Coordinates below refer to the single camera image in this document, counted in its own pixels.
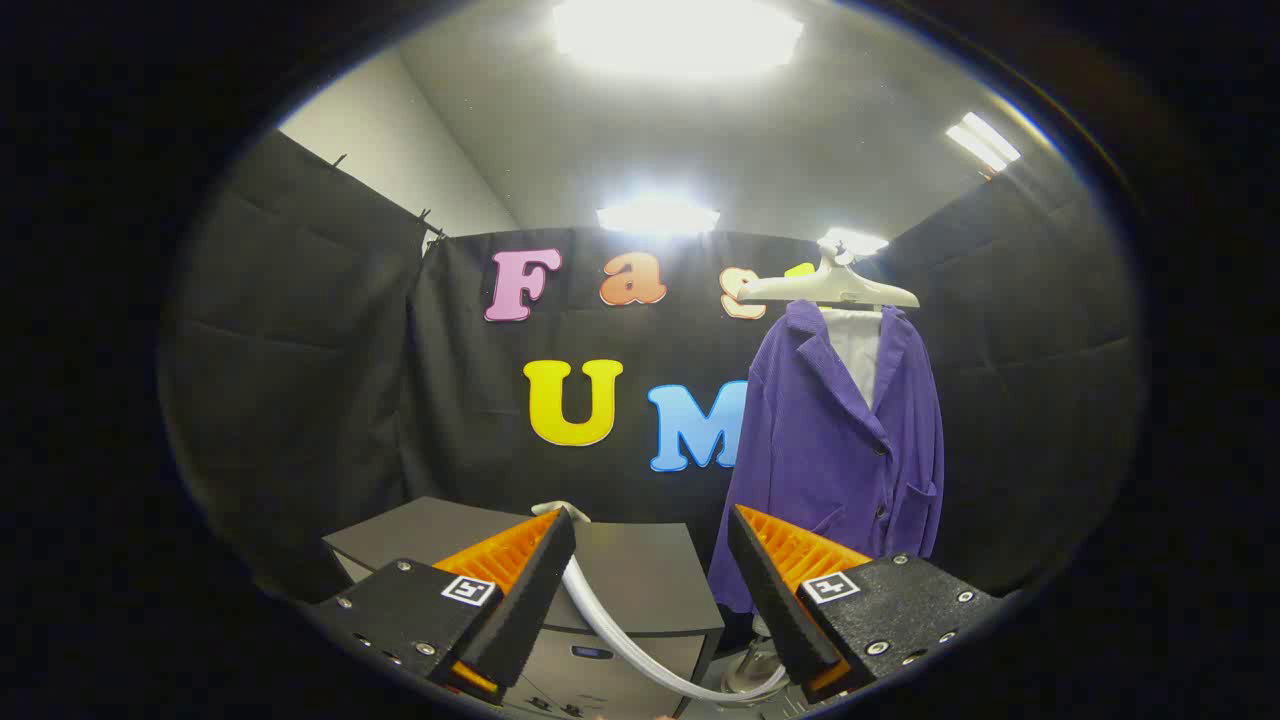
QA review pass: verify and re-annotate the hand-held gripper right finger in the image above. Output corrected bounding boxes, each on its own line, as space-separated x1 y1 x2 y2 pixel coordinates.
726 504 1004 704

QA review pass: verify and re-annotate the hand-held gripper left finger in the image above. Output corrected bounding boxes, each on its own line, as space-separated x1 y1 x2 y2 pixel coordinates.
308 508 579 706

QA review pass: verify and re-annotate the white garment steamer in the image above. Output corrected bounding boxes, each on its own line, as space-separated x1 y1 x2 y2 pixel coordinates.
530 500 791 706

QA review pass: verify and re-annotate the purple jacket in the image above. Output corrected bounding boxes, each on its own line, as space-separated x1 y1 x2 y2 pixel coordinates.
708 300 946 616

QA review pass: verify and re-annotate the white shirt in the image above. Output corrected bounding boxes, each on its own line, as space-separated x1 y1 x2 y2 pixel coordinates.
820 307 883 411

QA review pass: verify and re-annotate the white clothes hanger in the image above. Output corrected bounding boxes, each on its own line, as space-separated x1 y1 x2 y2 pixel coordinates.
738 238 921 311

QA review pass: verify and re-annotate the grey metal stand base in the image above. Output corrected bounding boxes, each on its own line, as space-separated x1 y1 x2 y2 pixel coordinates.
720 615 801 701

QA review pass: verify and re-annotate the grey drawer cabinet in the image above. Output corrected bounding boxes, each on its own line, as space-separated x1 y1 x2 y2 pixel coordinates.
322 497 726 720

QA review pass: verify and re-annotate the black backdrop cloth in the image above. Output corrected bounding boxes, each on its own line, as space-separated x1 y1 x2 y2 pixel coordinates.
160 130 1141 601

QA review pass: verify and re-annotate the ceiling light panel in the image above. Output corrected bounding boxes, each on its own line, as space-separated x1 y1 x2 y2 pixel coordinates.
597 195 721 237
553 0 806 78
945 112 1022 174
820 227 889 257

